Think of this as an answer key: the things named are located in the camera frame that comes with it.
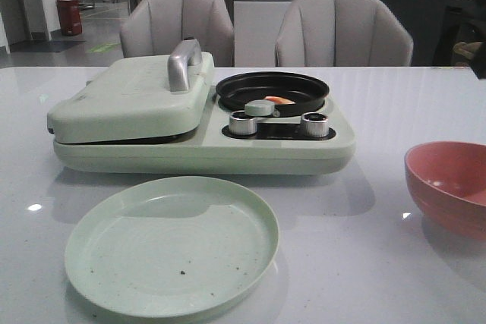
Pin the right silver control knob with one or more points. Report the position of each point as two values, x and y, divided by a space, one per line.
314 124

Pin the pale green round plate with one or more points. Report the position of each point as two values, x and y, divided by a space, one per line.
173 248

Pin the left silver control knob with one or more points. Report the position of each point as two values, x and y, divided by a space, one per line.
241 124

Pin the red trash bin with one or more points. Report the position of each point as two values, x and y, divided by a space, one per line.
69 17

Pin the grey upholstered chair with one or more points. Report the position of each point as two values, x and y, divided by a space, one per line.
156 27
342 33

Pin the green sandwich maker lid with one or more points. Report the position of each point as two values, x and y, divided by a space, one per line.
138 98

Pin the right grey upholstered chair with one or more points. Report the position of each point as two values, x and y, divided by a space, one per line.
342 33

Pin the black round frying pan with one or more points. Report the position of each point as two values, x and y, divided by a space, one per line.
306 93

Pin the pink bowl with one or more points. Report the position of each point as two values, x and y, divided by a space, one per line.
446 180

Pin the silver control knob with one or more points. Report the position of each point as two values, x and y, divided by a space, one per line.
241 124
314 124

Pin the left grey upholstered chair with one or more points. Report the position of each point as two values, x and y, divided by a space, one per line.
156 27

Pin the beige cushion at right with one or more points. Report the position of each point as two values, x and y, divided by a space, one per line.
464 52

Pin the green breakfast maker base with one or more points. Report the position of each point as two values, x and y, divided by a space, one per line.
208 151

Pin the white cabinet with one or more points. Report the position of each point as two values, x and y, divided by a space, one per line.
257 24

